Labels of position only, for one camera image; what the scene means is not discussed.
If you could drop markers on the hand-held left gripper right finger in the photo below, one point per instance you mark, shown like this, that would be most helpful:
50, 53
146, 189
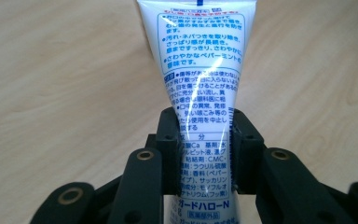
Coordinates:
248, 155

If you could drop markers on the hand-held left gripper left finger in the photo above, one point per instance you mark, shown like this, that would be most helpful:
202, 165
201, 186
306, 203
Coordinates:
168, 149

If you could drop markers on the white blue toothpaste tube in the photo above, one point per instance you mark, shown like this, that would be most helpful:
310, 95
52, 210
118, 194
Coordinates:
199, 93

